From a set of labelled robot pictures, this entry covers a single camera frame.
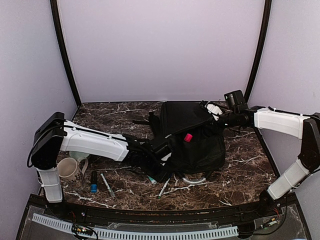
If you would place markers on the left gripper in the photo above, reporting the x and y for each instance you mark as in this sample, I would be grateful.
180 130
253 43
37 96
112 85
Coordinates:
161 178

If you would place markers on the white glue stick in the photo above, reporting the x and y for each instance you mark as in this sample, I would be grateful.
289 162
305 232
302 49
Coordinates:
153 181

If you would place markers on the white pen blue cap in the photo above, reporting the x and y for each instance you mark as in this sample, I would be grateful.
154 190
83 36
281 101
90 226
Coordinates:
163 189

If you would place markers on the black student bag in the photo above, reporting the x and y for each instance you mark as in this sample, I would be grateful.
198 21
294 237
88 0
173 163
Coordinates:
206 151

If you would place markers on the white thin pen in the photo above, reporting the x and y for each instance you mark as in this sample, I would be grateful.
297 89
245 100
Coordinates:
111 192

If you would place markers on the black marker blue cap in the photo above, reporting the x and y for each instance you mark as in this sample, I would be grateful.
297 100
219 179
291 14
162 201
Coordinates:
93 182

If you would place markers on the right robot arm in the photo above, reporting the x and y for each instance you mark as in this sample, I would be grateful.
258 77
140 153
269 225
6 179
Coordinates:
305 127

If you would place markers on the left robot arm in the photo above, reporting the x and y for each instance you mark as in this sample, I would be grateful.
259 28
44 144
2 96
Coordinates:
57 134

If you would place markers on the green ceramic bowl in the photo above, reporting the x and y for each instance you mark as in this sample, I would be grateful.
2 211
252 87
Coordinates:
76 155

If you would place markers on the cream patterned mug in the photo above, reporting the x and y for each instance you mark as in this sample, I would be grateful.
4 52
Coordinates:
73 172

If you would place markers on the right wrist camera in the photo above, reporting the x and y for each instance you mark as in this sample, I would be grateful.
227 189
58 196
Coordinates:
212 109

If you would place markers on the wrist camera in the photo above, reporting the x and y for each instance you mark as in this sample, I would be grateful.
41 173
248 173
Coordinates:
161 149
212 109

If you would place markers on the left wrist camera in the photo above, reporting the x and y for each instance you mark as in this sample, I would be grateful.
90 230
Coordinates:
161 149

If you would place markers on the white slotted cable duct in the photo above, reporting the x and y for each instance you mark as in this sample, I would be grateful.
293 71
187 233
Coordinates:
100 233

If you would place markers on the black front rail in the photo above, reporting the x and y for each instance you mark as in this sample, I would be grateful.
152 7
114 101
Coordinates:
90 215

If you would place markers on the right black frame post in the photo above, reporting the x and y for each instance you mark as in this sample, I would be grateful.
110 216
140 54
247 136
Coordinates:
259 48

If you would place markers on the black frame post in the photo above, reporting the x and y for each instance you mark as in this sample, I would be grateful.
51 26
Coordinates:
63 51
259 48

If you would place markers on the left black frame post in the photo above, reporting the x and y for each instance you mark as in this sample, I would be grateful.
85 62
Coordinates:
63 51

